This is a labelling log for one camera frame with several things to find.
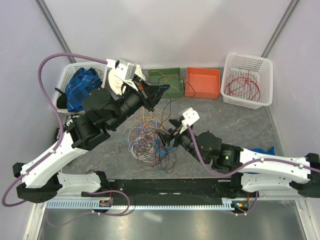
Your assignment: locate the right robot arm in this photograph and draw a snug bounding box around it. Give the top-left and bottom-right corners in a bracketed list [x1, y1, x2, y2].
[156, 119, 320, 198]

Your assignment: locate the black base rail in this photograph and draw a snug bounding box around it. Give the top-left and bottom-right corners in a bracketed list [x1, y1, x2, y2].
[81, 177, 261, 207]

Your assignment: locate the red cable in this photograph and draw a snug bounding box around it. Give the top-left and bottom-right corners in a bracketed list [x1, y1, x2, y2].
[226, 52, 262, 101]
[224, 69, 264, 103]

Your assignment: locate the empty white basket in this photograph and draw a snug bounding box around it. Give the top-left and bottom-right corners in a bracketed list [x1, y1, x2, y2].
[220, 52, 274, 110]

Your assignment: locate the blue plaid cloth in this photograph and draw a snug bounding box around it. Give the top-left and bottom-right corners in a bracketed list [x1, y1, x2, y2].
[65, 67, 102, 113]

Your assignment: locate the white basket with clothes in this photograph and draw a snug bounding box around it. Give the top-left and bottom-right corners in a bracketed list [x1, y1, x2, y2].
[52, 61, 108, 115]

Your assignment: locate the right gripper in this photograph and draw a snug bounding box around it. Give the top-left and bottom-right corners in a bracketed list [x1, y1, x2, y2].
[155, 117, 207, 165]

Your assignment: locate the pink cable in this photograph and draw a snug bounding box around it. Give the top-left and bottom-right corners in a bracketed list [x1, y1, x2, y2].
[129, 122, 161, 161]

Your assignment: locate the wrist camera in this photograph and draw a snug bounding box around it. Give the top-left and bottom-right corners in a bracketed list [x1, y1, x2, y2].
[106, 58, 138, 81]
[179, 107, 200, 134]

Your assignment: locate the blue fleece cloth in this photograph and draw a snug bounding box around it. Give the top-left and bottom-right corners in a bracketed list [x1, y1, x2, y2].
[250, 146, 276, 156]

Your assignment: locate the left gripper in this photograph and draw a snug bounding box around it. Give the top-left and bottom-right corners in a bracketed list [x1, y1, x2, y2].
[107, 74, 172, 131]

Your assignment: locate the blue cable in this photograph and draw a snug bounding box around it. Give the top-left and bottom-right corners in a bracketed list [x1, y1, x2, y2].
[128, 124, 181, 176]

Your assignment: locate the short yellow cable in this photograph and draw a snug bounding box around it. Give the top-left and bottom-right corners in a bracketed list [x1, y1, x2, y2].
[149, 69, 181, 93]

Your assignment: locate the light blue cable duct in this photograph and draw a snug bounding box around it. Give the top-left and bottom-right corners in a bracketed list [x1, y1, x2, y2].
[46, 198, 235, 211]

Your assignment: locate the orange tray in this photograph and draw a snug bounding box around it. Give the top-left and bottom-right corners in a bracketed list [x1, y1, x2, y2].
[184, 67, 221, 100]

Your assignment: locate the right aluminium frame post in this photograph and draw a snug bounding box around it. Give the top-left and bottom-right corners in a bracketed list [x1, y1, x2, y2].
[261, 0, 301, 58]

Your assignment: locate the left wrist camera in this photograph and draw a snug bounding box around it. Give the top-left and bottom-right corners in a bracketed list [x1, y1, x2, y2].
[106, 58, 138, 81]

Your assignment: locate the black cable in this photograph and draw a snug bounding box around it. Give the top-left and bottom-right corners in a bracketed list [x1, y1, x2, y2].
[117, 76, 196, 156]

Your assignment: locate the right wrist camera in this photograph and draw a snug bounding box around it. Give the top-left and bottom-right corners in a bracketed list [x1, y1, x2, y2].
[179, 107, 200, 134]

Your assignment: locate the white cable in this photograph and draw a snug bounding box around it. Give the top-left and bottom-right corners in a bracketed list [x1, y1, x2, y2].
[127, 129, 161, 162]

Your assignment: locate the aluminium frame post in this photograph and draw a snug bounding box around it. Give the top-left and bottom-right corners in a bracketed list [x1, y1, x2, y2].
[261, 0, 301, 58]
[34, 0, 72, 53]

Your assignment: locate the black printed t-shirt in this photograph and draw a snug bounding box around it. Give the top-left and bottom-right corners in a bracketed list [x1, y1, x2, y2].
[54, 114, 81, 141]

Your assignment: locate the left aluminium frame post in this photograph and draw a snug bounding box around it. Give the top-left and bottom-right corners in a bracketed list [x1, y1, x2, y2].
[34, 0, 72, 53]

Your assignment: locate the green tray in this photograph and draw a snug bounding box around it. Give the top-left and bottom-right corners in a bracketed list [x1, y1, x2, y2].
[148, 67, 184, 99]

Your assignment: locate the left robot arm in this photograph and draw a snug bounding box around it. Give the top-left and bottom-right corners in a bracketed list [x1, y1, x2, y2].
[12, 76, 170, 204]

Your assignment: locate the white crumpled cloth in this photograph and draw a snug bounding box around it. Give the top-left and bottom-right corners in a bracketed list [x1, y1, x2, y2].
[108, 64, 146, 96]

